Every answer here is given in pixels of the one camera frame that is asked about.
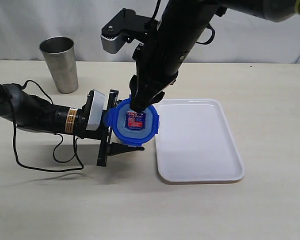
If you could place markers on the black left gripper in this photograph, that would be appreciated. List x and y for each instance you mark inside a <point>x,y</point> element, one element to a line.
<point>103,132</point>

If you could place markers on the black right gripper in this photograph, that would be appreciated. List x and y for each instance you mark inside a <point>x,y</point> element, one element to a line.
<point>157,62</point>

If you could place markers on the blue container lid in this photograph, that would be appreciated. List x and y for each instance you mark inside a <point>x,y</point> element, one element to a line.
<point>130,127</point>

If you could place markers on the stainless steel cup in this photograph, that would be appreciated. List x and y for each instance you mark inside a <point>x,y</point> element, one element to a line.
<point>59,55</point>

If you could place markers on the clear plastic container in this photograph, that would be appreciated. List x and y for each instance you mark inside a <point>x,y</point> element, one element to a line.
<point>115,139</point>

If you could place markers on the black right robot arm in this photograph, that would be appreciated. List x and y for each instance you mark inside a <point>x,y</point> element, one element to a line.
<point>199,13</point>

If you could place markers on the white plastic tray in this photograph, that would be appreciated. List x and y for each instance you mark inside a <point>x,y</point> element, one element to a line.
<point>194,144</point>

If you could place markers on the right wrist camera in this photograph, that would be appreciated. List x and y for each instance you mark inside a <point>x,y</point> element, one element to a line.
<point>123,28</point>

